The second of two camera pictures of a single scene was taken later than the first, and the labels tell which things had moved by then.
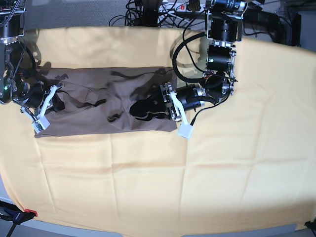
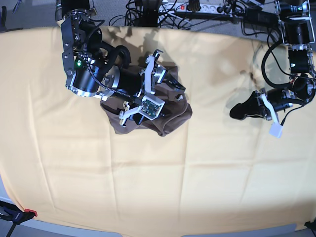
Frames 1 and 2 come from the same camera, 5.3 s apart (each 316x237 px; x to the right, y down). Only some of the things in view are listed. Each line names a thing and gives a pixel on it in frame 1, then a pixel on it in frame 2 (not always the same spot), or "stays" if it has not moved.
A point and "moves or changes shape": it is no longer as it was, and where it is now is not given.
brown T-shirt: x=98 y=99 moves or changes shape
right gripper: x=168 y=102 → x=256 y=104
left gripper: x=33 y=96 → x=133 y=81
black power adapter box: x=256 y=16 stays
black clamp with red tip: x=11 y=212 stays
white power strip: x=180 y=8 stays
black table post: x=149 y=16 stays
